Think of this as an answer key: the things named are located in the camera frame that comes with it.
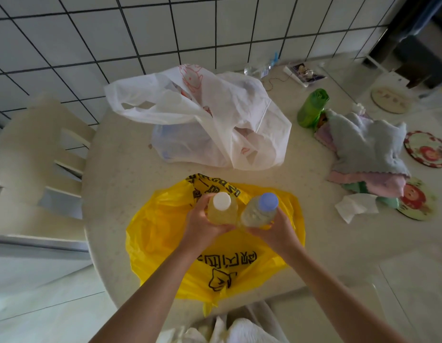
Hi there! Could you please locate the person's right hand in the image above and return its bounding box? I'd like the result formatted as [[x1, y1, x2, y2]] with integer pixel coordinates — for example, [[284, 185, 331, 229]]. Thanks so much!
[[247, 208, 304, 260]]

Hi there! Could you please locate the person's left hand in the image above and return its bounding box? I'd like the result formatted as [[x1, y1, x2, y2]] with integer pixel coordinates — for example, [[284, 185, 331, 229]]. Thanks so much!
[[181, 192, 236, 252]]

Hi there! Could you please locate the red label water bottle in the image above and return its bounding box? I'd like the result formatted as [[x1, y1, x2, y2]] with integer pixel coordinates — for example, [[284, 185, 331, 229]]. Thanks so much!
[[206, 192, 240, 225]]

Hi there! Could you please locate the plain blue cap water bottle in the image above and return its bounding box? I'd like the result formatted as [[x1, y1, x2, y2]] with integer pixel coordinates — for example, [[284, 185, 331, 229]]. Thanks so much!
[[240, 192, 280, 228]]

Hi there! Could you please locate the yellow plastic bag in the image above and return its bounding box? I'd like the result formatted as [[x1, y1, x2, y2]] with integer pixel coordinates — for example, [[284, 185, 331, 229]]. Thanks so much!
[[125, 173, 306, 317]]

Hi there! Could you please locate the white plastic bag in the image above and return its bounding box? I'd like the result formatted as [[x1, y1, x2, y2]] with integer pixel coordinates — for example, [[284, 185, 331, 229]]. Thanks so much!
[[105, 64, 293, 171]]

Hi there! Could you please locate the person's left forearm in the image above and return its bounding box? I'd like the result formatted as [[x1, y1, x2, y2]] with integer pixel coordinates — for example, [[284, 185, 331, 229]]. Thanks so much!
[[90, 241, 207, 343]]

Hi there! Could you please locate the person's right forearm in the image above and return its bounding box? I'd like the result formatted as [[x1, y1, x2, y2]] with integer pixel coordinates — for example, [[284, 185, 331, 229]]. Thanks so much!
[[287, 244, 409, 343]]

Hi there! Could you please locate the green bag roll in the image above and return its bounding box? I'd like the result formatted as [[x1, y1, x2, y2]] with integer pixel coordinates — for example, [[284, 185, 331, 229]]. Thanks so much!
[[296, 88, 330, 129]]

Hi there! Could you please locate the white cushioned chair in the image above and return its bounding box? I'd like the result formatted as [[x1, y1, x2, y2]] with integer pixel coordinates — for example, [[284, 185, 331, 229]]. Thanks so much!
[[267, 283, 386, 343]]

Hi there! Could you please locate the round dining table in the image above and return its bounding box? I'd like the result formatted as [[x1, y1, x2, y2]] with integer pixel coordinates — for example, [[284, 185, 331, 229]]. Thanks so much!
[[81, 59, 442, 318]]

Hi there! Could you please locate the green towel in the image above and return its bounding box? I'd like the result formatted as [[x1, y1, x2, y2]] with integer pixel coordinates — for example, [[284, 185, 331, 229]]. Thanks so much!
[[342, 182, 400, 210]]

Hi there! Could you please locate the yellow rim round coaster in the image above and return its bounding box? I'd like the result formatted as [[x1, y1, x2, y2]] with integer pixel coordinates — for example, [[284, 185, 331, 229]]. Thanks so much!
[[396, 177, 438, 222]]

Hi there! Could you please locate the red rim round coaster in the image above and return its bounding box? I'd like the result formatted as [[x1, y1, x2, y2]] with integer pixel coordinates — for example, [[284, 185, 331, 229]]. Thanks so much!
[[403, 131, 442, 169]]

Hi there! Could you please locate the small clear blue-cap bottle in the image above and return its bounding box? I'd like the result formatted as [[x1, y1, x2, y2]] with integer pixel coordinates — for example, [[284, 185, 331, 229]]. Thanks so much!
[[243, 51, 280, 79]]

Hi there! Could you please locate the white slatted chair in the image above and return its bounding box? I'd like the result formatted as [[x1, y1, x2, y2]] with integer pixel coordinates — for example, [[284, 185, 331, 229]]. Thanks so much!
[[0, 96, 97, 252]]

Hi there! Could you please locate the dark low furniture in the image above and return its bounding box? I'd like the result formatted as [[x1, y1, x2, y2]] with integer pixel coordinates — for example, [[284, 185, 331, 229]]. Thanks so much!
[[392, 17, 442, 90]]

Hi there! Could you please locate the dark blue curtain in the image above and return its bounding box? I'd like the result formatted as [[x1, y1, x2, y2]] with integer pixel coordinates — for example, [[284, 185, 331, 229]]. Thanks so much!
[[371, 0, 442, 68]]

